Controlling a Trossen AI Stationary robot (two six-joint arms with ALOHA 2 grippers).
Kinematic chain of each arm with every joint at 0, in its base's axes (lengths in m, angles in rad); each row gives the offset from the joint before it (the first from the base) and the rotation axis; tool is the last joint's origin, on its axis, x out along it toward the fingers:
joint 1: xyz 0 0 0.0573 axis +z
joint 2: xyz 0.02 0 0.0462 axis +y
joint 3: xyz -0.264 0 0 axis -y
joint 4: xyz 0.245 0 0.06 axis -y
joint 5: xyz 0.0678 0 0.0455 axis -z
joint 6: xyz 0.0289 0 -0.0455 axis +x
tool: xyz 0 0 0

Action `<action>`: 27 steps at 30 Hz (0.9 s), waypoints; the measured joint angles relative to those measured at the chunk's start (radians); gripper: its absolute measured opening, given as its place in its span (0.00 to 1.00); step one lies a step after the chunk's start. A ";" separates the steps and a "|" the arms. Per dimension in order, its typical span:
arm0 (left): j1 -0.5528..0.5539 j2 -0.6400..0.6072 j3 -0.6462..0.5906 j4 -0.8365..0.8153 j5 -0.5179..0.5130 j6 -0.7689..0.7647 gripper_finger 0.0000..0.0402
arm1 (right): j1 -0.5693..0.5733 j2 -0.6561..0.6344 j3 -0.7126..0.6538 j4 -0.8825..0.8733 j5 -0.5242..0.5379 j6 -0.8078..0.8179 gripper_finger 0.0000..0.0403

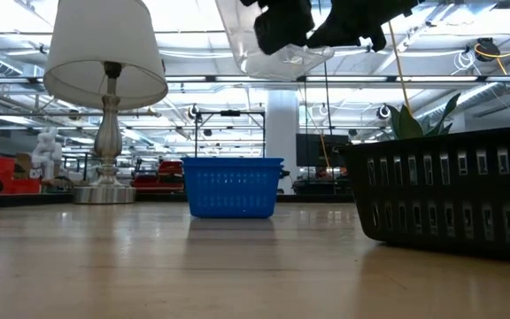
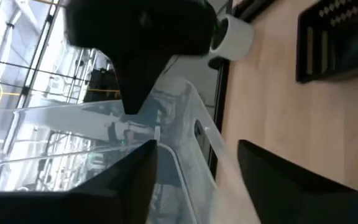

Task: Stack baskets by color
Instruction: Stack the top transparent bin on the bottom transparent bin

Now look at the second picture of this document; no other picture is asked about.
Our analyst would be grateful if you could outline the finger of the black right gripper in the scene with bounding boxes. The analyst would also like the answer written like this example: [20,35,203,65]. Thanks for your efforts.
[112,55,174,115]

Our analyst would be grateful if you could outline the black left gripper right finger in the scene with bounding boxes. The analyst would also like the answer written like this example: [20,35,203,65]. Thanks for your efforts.
[237,139,358,224]

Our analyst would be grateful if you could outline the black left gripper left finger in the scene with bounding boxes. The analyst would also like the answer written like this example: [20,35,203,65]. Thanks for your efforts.
[0,139,158,224]

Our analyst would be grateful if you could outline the clear plastic container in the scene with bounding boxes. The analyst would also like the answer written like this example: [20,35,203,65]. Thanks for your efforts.
[0,76,260,224]
[0,143,198,224]

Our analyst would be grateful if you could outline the black plastic basket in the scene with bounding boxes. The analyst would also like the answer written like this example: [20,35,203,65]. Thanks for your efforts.
[295,0,358,84]

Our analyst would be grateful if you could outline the green plant in white pot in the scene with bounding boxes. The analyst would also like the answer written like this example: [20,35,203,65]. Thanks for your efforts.
[202,0,255,62]

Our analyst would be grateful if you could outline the black table frame rails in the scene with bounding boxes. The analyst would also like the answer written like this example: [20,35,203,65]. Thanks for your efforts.
[208,0,278,178]

